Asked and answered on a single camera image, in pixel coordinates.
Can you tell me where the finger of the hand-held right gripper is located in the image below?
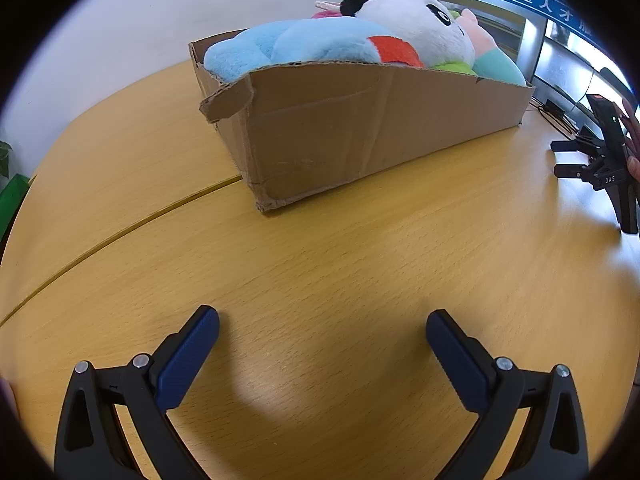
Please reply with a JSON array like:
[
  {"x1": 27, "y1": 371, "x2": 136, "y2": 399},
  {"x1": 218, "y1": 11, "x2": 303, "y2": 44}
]
[
  {"x1": 550, "y1": 132, "x2": 608, "y2": 158},
  {"x1": 554, "y1": 157, "x2": 601, "y2": 184}
]

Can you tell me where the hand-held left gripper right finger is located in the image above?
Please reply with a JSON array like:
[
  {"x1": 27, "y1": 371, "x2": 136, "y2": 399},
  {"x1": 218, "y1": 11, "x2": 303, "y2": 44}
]
[{"x1": 426, "y1": 310, "x2": 590, "y2": 480}]

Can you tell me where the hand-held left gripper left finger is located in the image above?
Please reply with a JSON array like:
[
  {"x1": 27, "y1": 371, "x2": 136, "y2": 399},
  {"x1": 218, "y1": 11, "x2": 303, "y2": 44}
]
[{"x1": 54, "y1": 305, "x2": 221, "y2": 480}]

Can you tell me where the teal and pink plush toy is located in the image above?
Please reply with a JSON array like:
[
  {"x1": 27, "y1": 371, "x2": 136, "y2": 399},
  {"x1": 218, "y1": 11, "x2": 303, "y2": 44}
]
[{"x1": 431, "y1": 7, "x2": 527, "y2": 87}]

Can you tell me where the white panda plush toy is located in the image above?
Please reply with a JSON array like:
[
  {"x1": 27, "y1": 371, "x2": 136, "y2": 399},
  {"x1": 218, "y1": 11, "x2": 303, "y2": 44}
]
[{"x1": 339, "y1": 0, "x2": 477, "y2": 68}]

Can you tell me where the brown cardboard box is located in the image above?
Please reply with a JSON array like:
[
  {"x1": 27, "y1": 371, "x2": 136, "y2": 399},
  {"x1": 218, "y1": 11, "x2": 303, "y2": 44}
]
[{"x1": 188, "y1": 30, "x2": 537, "y2": 215}]

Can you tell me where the light blue plush toy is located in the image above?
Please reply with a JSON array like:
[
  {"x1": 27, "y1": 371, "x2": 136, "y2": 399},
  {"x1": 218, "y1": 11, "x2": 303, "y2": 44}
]
[{"x1": 203, "y1": 19, "x2": 425, "y2": 83}]

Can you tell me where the person's right hand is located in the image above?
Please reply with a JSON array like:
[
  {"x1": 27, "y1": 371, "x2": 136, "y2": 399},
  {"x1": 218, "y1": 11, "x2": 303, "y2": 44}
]
[{"x1": 621, "y1": 99, "x2": 640, "y2": 181}]

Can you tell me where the bright green panel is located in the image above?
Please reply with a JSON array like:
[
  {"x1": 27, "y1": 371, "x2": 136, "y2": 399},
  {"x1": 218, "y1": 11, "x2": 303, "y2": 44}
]
[{"x1": 0, "y1": 174, "x2": 32, "y2": 241}]

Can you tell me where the black cable tangle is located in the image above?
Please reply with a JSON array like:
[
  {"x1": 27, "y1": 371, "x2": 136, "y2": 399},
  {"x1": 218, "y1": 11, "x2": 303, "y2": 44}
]
[{"x1": 529, "y1": 96, "x2": 581, "y2": 137}]

